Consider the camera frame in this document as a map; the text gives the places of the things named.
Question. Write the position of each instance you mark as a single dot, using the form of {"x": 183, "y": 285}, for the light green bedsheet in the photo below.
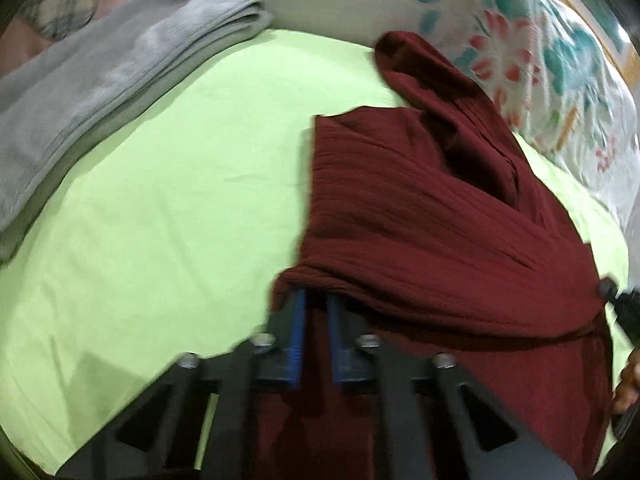
{"x": 175, "y": 185}

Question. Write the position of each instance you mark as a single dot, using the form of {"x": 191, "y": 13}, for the maroon ribbed knit garment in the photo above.
{"x": 400, "y": 200}

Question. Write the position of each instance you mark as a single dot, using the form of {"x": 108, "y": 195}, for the grey folded towel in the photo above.
{"x": 100, "y": 85}

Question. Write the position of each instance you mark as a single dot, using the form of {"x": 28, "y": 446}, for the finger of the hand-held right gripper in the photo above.
{"x": 620, "y": 302}

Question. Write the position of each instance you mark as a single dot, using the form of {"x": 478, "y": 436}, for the person's right hand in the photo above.
{"x": 629, "y": 385}

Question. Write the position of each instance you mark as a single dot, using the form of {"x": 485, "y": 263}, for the white floral quilt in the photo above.
{"x": 525, "y": 60}

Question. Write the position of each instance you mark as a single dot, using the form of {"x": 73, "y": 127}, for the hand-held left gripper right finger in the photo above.
{"x": 338, "y": 345}

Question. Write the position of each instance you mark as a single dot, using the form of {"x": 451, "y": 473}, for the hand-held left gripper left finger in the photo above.
{"x": 296, "y": 340}

